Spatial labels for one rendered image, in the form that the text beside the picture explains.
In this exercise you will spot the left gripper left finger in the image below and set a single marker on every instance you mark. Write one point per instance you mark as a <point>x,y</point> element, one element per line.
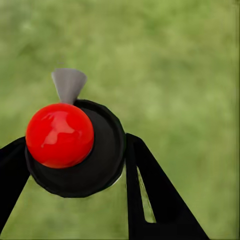
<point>14,174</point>

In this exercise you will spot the insectifuge atomizer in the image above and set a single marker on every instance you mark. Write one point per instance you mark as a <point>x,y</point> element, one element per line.
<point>75,148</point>

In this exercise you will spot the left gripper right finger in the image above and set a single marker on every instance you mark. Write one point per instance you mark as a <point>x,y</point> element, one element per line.
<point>174,219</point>

